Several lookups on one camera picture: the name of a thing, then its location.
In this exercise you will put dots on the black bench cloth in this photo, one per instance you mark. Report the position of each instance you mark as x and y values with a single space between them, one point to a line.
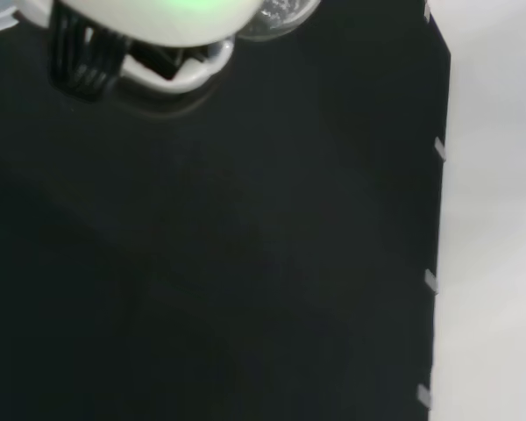
201 263

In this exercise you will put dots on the grey tape piece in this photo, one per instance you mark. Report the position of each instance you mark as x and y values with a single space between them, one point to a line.
426 9
430 280
424 396
439 149

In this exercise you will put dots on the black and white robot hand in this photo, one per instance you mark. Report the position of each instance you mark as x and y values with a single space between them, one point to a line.
158 22

